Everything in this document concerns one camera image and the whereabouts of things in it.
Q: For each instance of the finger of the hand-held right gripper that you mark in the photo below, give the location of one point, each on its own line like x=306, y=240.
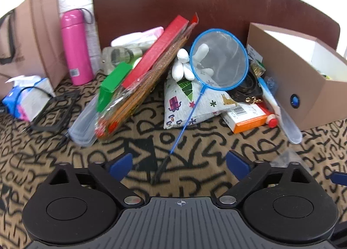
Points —
x=340, y=178

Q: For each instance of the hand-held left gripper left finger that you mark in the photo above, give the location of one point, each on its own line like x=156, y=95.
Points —
x=121, y=165

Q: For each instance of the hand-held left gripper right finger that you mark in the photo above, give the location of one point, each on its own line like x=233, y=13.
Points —
x=238, y=165

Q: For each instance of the green cardboard box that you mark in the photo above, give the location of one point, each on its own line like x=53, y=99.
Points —
x=112, y=83

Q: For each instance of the brown black patterned blanket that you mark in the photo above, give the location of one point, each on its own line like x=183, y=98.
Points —
x=217, y=151

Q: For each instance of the orange and white box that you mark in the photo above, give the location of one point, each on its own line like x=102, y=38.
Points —
x=249, y=122

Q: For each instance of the small clear plastic bag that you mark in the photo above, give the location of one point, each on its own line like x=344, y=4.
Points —
x=283, y=158

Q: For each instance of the small red-capped bottle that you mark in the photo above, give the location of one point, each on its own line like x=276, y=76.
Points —
x=272, y=121

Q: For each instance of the large clear plastic case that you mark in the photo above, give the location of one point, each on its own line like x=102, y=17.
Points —
x=81, y=127

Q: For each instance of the slim clear toothbrush case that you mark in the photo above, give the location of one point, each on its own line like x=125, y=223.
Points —
x=287, y=127

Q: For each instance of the clear packet of pencils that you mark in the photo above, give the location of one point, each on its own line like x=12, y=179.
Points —
x=130, y=99

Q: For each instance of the printed fabric pouch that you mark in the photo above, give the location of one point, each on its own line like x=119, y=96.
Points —
x=211, y=102

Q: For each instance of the dark leather belt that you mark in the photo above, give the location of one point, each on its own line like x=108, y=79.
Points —
x=250, y=86

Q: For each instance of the brown cardboard box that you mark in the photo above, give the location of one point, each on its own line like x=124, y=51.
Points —
x=295, y=89

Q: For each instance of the green snack packet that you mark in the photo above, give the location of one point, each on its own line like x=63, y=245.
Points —
x=257, y=68

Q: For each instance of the clear glass jar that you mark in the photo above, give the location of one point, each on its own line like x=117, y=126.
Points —
x=116, y=56

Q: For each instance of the blue hand net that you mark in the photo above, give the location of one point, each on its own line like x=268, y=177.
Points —
x=219, y=56

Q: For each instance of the white plush toy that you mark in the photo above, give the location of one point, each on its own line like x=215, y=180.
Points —
x=180, y=70

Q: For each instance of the blue tissue packet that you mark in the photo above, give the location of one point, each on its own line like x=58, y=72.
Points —
x=24, y=102

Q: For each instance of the white work glove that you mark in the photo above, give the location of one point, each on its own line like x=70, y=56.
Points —
x=127, y=40

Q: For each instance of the pink thermos bottle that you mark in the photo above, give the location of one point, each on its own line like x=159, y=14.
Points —
x=76, y=48

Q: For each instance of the long red box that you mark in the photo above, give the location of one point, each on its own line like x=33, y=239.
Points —
x=160, y=45

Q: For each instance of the black charger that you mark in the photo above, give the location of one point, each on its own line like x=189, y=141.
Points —
x=2, y=109

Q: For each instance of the pink packet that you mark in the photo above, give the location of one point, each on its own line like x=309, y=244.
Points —
x=156, y=32

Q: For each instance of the brown paper bag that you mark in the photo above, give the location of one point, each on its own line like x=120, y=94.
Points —
x=35, y=37

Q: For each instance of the dark brown wooden headboard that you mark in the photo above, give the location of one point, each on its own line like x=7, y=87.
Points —
x=217, y=2

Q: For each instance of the black rectangular frame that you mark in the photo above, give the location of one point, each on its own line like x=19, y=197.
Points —
x=43, y=124

